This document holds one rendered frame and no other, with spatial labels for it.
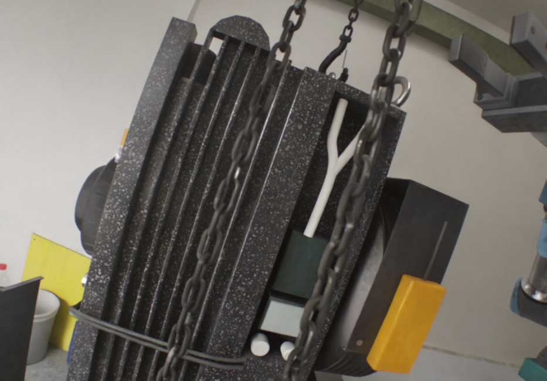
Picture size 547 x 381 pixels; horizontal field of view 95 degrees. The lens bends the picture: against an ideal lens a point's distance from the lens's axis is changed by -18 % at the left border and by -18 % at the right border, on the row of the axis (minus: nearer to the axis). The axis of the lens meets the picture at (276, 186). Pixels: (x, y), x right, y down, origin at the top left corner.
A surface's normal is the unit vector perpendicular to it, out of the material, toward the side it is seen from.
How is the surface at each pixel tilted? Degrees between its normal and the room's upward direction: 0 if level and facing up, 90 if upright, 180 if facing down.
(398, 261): 90
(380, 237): 90
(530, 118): 177
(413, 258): 90
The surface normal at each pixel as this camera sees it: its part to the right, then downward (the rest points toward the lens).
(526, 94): -0.90, -0.27
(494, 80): 0.33, 0.11
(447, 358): 0.04, 0.04
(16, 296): 0.94, 0.33
